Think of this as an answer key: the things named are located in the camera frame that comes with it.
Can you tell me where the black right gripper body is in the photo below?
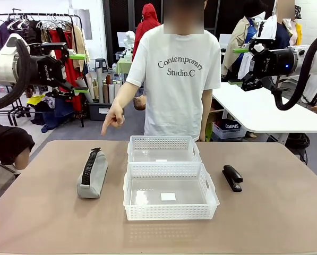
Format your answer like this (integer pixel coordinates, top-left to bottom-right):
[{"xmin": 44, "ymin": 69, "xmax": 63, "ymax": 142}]
[{"xmin": 252, "ymin": 48, "xmax": 295, "ymax": 78}]

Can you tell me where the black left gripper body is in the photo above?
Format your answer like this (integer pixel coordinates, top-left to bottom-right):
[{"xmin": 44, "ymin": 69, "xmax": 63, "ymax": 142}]
[{"xmin": 28, "ymin": 55, "xmax": 67, "ymax": 86}]

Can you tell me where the grey zippered pencil case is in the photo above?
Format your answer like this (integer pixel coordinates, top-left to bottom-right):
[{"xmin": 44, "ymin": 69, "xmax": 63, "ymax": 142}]
[{"xmin": 76, "ymin": 148, "xmax": 109, "ymax": 199}]

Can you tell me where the black stapler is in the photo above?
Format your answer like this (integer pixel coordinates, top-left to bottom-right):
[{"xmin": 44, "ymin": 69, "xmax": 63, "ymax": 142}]
[{"xmin": 221, "ymin": 165, "xmax": 244, "ymax": 192}]

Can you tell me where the person's left forearm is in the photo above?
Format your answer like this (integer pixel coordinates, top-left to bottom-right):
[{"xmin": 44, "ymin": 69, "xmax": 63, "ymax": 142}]
[{"xmin": 199, "ymin": 105, "xmax": 212, "ymax": 141}]

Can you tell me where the person's right forearm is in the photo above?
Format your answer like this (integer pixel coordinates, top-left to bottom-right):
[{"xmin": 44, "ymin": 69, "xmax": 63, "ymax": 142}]
[{"xmin": 110, "ymin": 81, "xmax": 143, "ymax": 108}]

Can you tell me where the person's right hand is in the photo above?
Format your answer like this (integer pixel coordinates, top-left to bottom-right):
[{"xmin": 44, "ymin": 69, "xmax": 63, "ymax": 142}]
[{"xmin": 100, "ymin": 102, "xmax": 125, "ymax": 136}]

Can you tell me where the beige paper roll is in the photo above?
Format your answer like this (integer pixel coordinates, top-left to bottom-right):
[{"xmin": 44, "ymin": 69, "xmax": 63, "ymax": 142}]
[{"xmin": 84, "ymin": 73, "xmax": 96, "ymax": 103}]

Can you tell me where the beige hanging garment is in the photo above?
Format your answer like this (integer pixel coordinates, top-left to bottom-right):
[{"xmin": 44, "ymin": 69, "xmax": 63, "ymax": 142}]
[{"xmin": 71, "ymin": 25, "xmax": 91, "ymax": 72}]

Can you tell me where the tall grey paper roll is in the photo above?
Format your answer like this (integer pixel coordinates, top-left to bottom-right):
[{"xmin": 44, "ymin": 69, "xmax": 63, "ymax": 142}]
[{"xmin": 95, "ymin": 67, "xmax": 105, "ymax": 104}]

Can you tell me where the white hanging garment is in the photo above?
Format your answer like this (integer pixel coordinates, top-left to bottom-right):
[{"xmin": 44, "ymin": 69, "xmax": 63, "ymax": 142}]
[{"xmin": 260, "ymin": 14, "xmax": 278, "ymax": 40}]

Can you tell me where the person in beige coat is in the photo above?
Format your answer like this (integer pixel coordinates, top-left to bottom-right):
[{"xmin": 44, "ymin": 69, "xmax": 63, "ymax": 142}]
[{"xmin": 221, "ymin": 0, "xmax": 268, "ymax": 77}]

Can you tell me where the black plastic stool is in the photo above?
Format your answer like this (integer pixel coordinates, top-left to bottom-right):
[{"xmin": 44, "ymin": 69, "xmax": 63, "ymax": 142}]
[{"xmin": 94, "ymin": 58, "xmax": 108, "ymax": 70}]

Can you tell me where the red hanging dress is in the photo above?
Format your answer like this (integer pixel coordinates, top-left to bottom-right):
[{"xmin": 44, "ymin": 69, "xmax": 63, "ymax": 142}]
[{"xmin": 48, "ymin": 28, "xmax": 85, "ymax": 112}]

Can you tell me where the person in navy top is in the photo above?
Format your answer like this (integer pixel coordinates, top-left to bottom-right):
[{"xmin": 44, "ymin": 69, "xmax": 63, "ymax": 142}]
[{"xmin": 275, "ymin": 0, "xmax": 297, "ymax": 48}]

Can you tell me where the white table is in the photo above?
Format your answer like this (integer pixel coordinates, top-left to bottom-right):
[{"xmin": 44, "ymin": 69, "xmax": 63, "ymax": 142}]
[{"xmin": 212, "ymin": 81, "xmax": 317, "ymax": 146}]

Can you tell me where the dark blue clothing pile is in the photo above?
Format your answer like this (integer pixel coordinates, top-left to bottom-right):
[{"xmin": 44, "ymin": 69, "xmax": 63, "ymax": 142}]
[{"xmin": 30, "ymin": 100, "xmax": 81, "ymax": 133}]

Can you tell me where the yellow cloth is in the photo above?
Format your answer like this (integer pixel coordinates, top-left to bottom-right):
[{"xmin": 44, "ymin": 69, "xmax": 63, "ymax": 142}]
[{"xmin": 26, "ymin": 94, "xmax": 46, "ymax": 106}]

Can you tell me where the black clothes rack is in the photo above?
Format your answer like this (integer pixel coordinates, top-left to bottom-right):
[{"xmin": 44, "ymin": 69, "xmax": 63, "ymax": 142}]
[{"xmin": 0, "ymin": 12, "xmax": 85, "ymax": 128}]

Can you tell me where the grey storage bin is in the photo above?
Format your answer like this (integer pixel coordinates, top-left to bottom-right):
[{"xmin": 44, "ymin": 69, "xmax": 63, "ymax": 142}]
[{"xmin": 87, "ymin": 101, "xmax": 125, "ymax": 122}]

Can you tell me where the yellow garment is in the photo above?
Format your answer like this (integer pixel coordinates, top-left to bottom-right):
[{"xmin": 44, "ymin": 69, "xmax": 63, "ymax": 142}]
[{"xmin": 295, "ymin": 22, "xmax": 304, "ymax": 46}]

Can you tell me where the light green tablecloth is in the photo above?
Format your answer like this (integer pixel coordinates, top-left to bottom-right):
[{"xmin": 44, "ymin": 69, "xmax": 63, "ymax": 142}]
[{"xmin": 114, "ymin": 57, "xmax": 134, "ymax": 78}]

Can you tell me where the navy campus pouch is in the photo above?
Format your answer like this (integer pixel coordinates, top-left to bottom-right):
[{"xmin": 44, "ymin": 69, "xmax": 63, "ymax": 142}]
[{"xmin": 218, "ymin": 120, "xmax": 241, "ymax": 131}]

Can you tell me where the cardboard box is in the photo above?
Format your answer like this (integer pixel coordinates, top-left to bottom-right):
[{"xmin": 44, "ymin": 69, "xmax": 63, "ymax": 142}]
[{"xmin": 208, "ymin": 107, "xmax": 226, "ymax": 125}]

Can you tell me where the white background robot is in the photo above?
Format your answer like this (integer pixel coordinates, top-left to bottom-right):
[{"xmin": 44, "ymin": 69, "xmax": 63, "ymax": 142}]
[{"xmin": 122, "ymin": 30, "xmax": 136, "ymax": 56}]

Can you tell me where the dark purple hanging garment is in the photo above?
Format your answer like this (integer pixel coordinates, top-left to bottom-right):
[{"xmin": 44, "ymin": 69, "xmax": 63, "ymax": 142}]
[{"xmin": 0, "ymin": 20, "xmax": 16, "ymax": 50}]

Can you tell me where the white storage basket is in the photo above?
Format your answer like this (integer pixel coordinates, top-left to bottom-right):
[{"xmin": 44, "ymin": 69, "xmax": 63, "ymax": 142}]
[{"xmin": 212, "ymin": 121, "xmax": 247, "ymax": 141}]

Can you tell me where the lime green stool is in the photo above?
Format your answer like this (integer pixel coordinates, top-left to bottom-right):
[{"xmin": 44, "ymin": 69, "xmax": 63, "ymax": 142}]
[{"xmin": 204, "ymin": 124, "xmax": 214, "ymax": 142}]

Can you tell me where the red hooded coat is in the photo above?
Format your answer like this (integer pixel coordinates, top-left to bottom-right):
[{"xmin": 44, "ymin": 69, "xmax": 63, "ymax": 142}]
[{"xmin": 132, "ymin": 3, "xmax": 162, "ymax": 63}]

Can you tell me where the black bag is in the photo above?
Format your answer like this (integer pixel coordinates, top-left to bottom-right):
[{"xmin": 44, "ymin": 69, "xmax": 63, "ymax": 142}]
[{"xmin": 285, "ymin": 132, "xmax": 311, "ymax": 163}]

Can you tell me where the person in white t-shirt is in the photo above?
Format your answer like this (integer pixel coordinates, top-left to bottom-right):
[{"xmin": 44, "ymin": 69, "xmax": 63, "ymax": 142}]
[{"xmin": 125, "ymin": 0, "xmax": 222, "ymax": 143}]

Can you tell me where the seated person in black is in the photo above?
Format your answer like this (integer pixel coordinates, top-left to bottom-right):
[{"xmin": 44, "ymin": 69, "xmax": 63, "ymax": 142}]
[{"xmin": 0, "ymin": 113, "xmax": 36, "ymax": 176}]

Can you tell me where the white perforated plastic basket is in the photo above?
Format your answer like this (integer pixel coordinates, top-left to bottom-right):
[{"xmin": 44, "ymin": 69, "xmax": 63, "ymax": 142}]
[
  {"xmin": 127, "ymin": 135, "xmax": 203, "ymax": 163},
  {"xmin": 123, "ymin": 161, "xmax": 220, "ymax": 221}
]

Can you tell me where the grey wall panel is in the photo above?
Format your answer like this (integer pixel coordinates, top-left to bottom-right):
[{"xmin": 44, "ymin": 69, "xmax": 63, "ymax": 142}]
[{"xmin": 67, "ymin": 7, "xmax": 92, "ymax": 40}]

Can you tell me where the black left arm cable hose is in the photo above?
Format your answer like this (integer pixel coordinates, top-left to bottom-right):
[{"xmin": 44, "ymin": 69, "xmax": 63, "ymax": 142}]
[{"xmin": 0, "ymin": 39, "xmax": 32, "ymax": 112}]

